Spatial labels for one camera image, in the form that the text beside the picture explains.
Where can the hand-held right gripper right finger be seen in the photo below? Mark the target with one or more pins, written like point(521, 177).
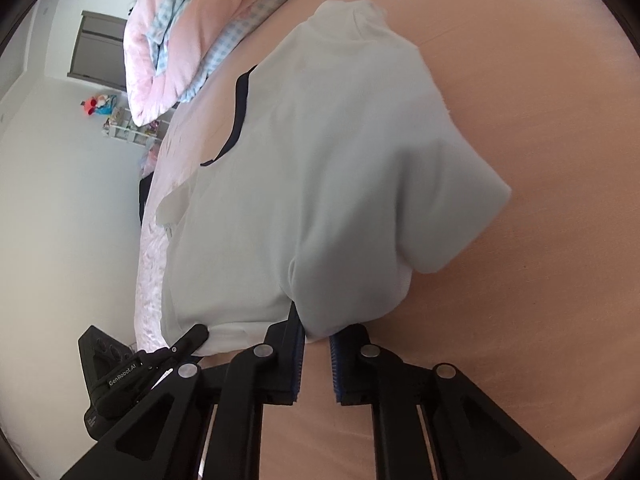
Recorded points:
point(337, 370)

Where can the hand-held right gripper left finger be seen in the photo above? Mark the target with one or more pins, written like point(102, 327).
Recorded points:
point(296, 360)

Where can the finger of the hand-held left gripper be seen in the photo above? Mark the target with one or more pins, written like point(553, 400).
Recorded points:
point(192, 335)

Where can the light blue navy-trimmed shirt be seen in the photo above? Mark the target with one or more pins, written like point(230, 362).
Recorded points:
point(325, 160)

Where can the black backpack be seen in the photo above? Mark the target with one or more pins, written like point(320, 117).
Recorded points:
point(146, 200)

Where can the white shelf rack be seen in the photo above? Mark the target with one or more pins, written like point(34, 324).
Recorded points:
point(130, 127)

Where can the pink red plush toy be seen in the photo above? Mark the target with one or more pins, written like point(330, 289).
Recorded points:
point(95, 105)

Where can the grey door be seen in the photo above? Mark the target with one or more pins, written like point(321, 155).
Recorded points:
point(100, 50)

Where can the folded pink checked quilt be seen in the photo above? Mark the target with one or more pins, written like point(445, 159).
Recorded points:
point(165, 20)

